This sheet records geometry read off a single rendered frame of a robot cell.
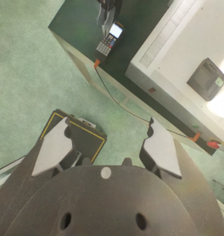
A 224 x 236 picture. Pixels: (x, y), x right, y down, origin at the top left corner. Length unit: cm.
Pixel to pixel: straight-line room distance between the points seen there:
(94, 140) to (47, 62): 133
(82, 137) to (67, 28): 84
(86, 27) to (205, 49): 54
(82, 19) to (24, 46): 140
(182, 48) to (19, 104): 187
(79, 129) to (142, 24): 94
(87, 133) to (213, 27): 104
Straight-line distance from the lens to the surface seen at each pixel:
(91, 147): 94
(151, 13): 68
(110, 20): 46
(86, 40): 54
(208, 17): 62
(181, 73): 44
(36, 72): 166
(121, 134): 122
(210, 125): 54
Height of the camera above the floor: 114
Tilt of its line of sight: 84 degrees down
